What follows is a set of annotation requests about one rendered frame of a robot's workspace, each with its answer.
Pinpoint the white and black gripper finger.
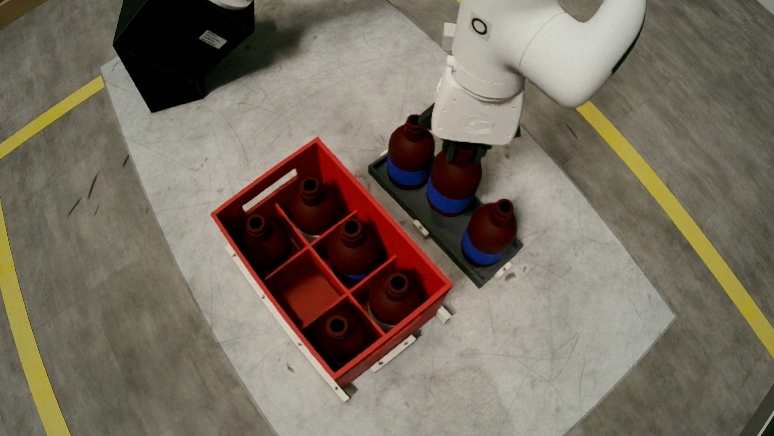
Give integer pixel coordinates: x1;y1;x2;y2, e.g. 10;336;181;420
418;103;456;163
473;125;521;166

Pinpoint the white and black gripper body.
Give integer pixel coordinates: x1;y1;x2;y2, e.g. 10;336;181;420
432;65;525;145

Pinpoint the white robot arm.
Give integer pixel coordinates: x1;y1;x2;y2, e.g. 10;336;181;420
442;0;646;108

